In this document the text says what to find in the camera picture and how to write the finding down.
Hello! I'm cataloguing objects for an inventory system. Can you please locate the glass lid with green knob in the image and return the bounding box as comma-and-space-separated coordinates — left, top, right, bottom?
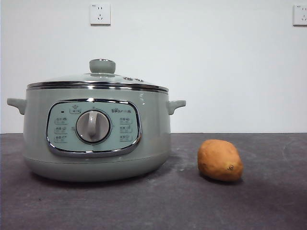
26, 58, 170, 93

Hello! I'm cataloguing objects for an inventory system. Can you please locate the brown potato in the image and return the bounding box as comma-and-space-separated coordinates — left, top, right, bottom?
198, 139, 244, 182

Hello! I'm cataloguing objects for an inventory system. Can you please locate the sage green electric pot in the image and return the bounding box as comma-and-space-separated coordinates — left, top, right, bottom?
6, 82, 187, 183

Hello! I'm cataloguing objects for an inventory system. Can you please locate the white wall socket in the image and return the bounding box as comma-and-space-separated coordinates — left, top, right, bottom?
90, 3, 112, 26
293, 4, 307, 27

